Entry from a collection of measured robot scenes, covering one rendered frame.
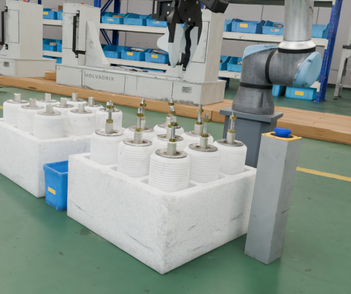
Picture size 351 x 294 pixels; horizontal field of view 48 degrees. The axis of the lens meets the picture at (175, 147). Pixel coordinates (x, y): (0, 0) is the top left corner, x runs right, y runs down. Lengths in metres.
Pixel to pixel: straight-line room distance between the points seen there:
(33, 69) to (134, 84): 1.39
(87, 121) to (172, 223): 0.60
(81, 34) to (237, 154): 2.86
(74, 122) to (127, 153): 0.43
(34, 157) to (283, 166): 0.75
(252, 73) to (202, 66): 1.73
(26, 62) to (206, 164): 3.46
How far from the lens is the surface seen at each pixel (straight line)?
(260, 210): 0.99
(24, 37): 4.27
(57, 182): 1.19
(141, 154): 0.96
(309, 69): 1.30
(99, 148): 1.06
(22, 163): 1.37
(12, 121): 1.52
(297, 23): 1.30
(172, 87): 3.13
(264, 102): 1.39
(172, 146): 0.91
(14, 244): 1.05
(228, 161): 1.06
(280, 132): 0.95
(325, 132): 2.75
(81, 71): 3.62
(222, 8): 0.84
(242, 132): 1.38
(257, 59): 1.37
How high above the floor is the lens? 0.49
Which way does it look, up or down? 14 degrees down
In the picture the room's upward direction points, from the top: 5 degrees clockwise
